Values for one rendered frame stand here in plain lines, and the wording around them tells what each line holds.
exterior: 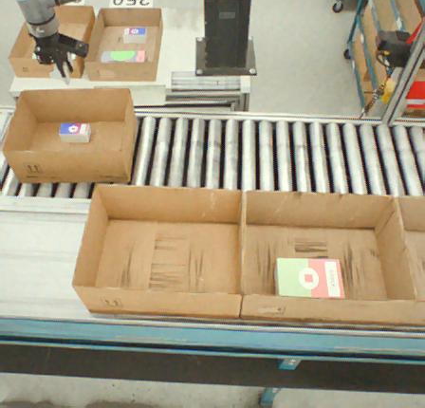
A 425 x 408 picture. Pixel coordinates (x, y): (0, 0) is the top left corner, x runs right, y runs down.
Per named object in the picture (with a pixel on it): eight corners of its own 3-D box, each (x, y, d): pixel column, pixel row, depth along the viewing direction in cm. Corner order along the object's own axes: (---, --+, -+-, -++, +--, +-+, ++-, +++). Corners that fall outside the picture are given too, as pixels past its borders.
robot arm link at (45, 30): (58, 6, 129) (50, 27, 124) (63, 19, 133) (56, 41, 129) (28, 5, 129) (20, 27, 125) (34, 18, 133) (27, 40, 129)
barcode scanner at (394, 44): (366, 51, 154) (379, 26, 145) (398, 57, 155) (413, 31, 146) (369, 64, 150) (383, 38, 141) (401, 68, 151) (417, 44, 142)
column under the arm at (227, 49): (195, 38, 197) (193, -34, 170) (252, 38, 197) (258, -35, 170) (194, 76, 183) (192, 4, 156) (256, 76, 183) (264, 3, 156)
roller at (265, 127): (270, 125, 174) (271, 117, 170) (274, 240, 145) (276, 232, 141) (258, 125, 174) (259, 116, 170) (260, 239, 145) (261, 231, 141)
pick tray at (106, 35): (164, 27, 202) (161, 7, 194) (156, 82, 181) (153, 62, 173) (103, 27, 203) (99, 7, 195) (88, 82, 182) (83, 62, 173)
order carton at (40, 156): (138, 121, 169) (130, 87, 154) (130, 182, 152) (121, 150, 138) (36, 122, 169) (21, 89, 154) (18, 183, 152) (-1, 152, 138)
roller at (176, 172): (189, 122, 175) (189, 114, 171) (177, 235, 146) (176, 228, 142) (176, 122, 175) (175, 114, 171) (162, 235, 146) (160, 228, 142)
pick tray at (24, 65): (98, 25, 204) (93, 5, 196) (82, 79, 183) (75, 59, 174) (39, 24, 205) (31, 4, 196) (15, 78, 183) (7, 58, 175)
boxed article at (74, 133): (65, 131, 165) (62, 122, 161) (91, 132, 165) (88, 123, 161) (62, 142, 162) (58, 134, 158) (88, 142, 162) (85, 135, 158)
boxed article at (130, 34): (146, 44, 195) (144, 35, 191) (123, 44, 195) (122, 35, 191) (147, 36, 198) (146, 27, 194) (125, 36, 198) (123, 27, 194)
